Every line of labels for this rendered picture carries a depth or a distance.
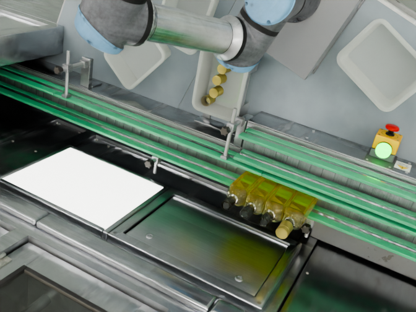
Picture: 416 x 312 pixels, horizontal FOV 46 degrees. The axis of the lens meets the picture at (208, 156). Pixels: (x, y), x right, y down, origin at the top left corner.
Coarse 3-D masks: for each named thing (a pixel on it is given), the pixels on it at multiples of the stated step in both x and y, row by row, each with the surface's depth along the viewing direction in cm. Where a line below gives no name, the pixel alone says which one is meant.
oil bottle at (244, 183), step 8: (240, 176) 147; (248, 176) 148; (256, 176) 149; (232, 184) 142; (240, 184) 143; (248, 184) 143; (232, 192) 140; (240, 192) 140; (248, 192) 142; (240, 200) 140
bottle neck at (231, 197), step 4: (228, 196) 139; (232, 196) 139; (224, 200) 137; (228, 200) 136; (232, 200) 137; (236, 200) 139; (224, 204) 138; (228, 204) 136; (232, 204) 137; (224, 208) 137; (228, 208) 136
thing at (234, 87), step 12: (204, 60) 160; (216, 60) 164; (204, 72) 163; (216, 72) 166; (228, 72) 164; (204, 84) 166; (228, 84) 165; (240, 84) 163; (228, 96) 166; (240, 96) 157; (204, 108) 165; (216, 108) 166; (228, 108) 168; (228, 120) 161
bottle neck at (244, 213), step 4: (248, 204) 137; (252, 204) 137; (244, 208) 135; (248, 208) 135; (252, 208) 136; (240, 212) 135; (244, 212) 136; (248, 212) 134; (252, 212) 135; (244, 216) 135; (248, 216) 134
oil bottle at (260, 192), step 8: (256, 184) 145; (264, 184) 146; (272, 184) 147; (256, 192) 141; (264, 192) 142; (272, 192) 144; (248, 200) 138; (256, 200) 138; (264, 200) 138; (256, 208) 138
